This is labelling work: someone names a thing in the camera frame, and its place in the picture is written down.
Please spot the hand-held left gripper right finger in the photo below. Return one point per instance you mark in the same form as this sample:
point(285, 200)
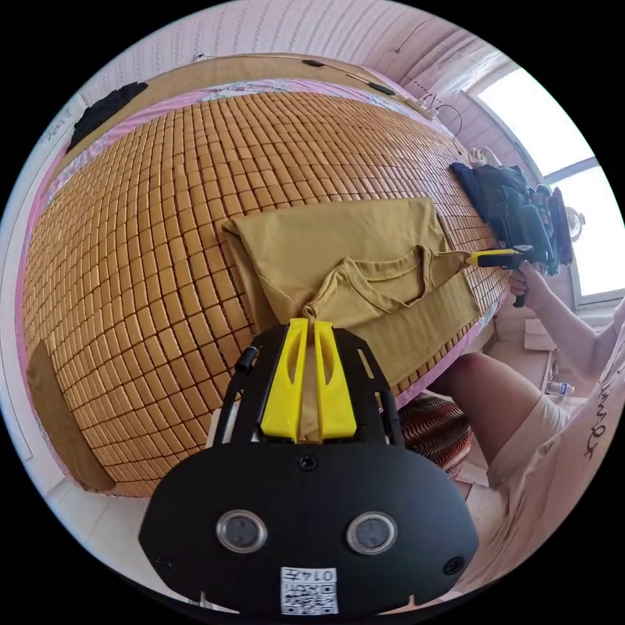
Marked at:
point(334, 405)

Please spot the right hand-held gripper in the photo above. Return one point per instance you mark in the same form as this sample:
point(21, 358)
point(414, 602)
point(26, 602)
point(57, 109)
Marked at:
point(530, 255)

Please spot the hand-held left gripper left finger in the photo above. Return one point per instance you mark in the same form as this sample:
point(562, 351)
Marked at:
point(285, 390)

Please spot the yellow short sleeve shirt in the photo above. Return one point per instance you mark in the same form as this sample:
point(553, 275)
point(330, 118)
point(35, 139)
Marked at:
point(302, 244)

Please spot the person's right forearm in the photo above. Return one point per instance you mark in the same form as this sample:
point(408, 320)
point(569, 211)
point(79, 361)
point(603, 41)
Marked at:
point(566, 312)

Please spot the person's right hand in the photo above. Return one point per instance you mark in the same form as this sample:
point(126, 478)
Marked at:
point(530, 285)

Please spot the pile of clothes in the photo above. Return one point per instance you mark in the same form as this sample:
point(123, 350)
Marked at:
point(508, 205)

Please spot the window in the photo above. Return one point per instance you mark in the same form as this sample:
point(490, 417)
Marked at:
point(586, 210)

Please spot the round stool with wavy pattern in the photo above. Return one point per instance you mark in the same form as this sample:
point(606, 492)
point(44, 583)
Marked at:
point(434, 429)

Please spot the clear plastic bottle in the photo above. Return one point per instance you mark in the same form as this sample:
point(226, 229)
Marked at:
point(560, 388)

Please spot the bed with woven mat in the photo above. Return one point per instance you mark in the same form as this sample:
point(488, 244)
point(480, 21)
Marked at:
point(161, 254)

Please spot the person's body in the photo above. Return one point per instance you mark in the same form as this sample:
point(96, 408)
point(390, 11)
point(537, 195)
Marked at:
point(537, 488)

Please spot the black fuzzy cloth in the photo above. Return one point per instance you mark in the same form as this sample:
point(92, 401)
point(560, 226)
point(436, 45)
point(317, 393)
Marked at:
point(105, 114)

